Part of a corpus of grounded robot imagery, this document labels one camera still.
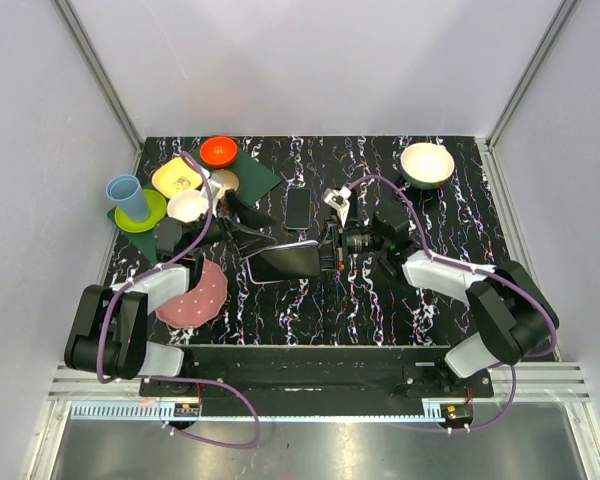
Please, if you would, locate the pink dotted plate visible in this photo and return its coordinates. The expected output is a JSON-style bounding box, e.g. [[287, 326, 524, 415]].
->
[[156, 259, 228, 329]]

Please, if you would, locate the blue cup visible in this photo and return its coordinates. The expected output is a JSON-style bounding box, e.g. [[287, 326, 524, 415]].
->
[[105, 174, 150, 223]]

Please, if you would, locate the bronze metal bowl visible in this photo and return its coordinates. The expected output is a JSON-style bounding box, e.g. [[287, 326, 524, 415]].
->
[[211, 169, 240, 191]]

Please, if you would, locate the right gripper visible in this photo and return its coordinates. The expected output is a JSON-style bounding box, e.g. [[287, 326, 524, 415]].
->
[[297, 216, 388, 272]]

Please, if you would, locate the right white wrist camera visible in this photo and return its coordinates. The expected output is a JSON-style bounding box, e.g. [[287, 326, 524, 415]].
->
[[322, 186, 352, 226]]

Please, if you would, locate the red bowl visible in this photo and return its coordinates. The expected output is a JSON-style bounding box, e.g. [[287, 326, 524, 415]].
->
[[199, 136, 238, 169]]

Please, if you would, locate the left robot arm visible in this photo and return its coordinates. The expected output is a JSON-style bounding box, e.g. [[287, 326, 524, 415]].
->
[[64, 191, 276, 396]]

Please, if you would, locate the left aluminium frame post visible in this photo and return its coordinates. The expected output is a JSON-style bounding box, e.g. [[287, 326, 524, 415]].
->
[[51, 0, 144, 152]]

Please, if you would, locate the lime green plate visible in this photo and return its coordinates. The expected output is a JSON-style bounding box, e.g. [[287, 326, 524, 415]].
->
[[114, 189, 167, 233]]

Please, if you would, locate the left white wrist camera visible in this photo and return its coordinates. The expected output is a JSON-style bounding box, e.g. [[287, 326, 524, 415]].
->
[[201, 174, 228, 211]]

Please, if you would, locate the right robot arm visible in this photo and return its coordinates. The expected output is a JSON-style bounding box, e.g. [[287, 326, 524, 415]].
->
[[319, 189, 559, 397]]

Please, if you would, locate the large white bowl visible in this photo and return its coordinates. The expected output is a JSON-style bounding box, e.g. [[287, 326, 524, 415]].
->
[[399, 142, 455, 190]]

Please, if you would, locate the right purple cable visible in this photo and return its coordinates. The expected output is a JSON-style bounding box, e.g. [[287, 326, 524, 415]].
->
[[344, 174, 560, 359]]

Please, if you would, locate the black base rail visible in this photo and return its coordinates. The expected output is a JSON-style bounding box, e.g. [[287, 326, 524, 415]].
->
[[138, 343, 496, 419]]

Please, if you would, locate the black phone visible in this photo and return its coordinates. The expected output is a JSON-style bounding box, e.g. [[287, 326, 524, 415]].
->
[[284, 188, 311, 230]]

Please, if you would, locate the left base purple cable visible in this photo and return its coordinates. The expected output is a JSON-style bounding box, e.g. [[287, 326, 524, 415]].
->
[[144, 374, 261, 449]]

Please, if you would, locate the aluminium frame post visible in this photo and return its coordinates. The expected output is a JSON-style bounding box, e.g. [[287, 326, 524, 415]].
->
[[484, 0, 581, 146], [51, 0, 144, 152]]

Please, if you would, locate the small white bowl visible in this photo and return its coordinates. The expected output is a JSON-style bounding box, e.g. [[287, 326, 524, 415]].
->
[[167, 190, 209, 223]]

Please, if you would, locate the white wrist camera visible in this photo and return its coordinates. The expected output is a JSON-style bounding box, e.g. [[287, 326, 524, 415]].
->
[[201, 174, 228, 211], [322, 186, 352, 226]]

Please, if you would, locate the right aluminium frame post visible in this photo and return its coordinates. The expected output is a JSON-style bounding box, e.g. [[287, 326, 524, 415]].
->
[[484, 0, 581, 146]]

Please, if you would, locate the yellow square plate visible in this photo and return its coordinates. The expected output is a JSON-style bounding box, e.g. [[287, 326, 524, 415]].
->
[[151, 157, 203, 199]]

